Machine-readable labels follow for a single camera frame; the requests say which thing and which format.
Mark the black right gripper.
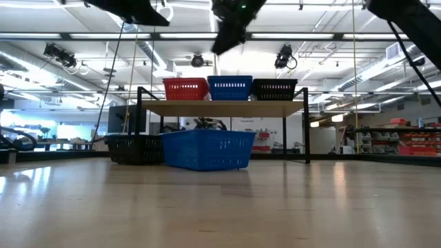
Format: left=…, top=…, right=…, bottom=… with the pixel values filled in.
left=210, top=0, right=268, bottom=56

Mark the blue plastic basket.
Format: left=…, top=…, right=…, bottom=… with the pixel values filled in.
left=207, top=75, right=254, bottom=81
left=159, top=129, right=258, bottom=172
left=207, top=79, right=253, bottom=101

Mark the black plastic basket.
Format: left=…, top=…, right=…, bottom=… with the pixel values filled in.
left=105, top=134, right=166, bottom=165
left=251, top=82, right=298, bottom=101
left=250, top=79, right=299, bottom=84

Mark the red plastic basket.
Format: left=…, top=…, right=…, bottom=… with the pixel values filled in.
left=162, top=77, right=210, bottom=83
left=163, top=81, right=209, bottom=101

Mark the white LED light strip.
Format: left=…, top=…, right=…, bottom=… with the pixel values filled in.
left=0, top=33, right=62, bottom=39
left=159, top=33, right=221, bottom=39
left=251, top=33, right=335, bottom=39
left=70, top=33, right=152, bottom=39
left=342, top=33, right=409, bottom=39

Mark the black twin ceiling light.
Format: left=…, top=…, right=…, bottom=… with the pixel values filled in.
left=43, top=43, right=79, bottom=69

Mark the black monitor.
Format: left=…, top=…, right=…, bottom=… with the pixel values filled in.
left=107, top=105, right=148, bottom=134

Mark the white rack with red bins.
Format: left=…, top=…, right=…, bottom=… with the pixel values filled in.
left=251, top=127, right=273, bottom=153

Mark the background workbench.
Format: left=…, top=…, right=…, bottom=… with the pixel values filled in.
left=34, top=136, right=96, bottom=152

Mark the white air vent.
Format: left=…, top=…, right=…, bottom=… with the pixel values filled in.
left=385, top=41, right=401, bottom=61

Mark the storage rack with bins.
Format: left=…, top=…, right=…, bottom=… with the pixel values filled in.
left=354, top=116, right=441, bottom=157

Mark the black overhead frame bar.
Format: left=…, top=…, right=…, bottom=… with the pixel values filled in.
left=0, top=32, right=411, bottom=43

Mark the white cable ring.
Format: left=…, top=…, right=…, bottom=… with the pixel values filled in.
left=161, top=1, right=174, bottom=21

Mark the round black ceiling camera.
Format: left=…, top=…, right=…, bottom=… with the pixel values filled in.
left=190, top=52, right=205, bottom=69

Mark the black ceiling camera with cable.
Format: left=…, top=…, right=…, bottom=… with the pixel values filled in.
left=274, top=43, right=298, bottom=71

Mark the black hanging cable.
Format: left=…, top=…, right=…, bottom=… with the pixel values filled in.
left=91, top=21, right=125, bottom=145

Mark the wooden shelf with black frame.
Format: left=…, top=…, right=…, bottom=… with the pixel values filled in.
left=136, top=85, right=311, bottom=165

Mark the yellow hanging cable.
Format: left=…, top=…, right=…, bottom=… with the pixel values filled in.
left=351, top=0, right=359, bottom=155

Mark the black curved hose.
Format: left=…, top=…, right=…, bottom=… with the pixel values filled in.
left=0, top=124, right=39, bottom=152

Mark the grey metal bracket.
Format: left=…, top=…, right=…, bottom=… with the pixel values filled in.
left=0, top=148, right=17, bottom=165

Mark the black metal table frame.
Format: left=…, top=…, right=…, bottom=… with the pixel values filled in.
left=15, top=149, right=441, bottom=168

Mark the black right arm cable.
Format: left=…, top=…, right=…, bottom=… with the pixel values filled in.
left=386, top=20, right=441, bottom=108

